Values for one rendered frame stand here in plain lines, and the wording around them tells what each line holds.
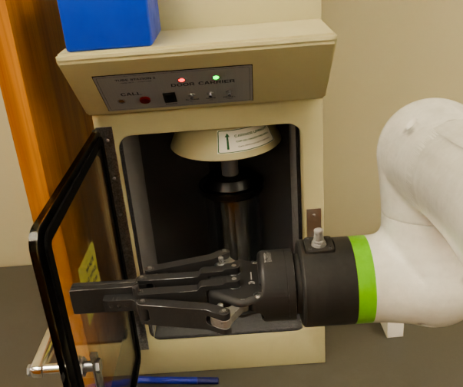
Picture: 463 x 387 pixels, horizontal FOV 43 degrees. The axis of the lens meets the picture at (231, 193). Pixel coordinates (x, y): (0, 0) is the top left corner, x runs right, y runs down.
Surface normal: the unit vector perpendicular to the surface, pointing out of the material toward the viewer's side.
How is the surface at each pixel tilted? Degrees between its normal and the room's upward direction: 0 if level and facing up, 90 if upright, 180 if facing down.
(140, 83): 135
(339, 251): 16
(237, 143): 67
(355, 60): 90
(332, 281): 56
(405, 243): 81
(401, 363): 0
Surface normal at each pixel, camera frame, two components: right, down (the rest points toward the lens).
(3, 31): 0.01, 0.42
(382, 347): -0.07, -0.90
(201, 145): -0.41, 0.01
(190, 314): -0.22, 0.42
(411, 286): -0.18, 0.09
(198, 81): 0.06, 0.94
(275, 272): -0.05, -0.46
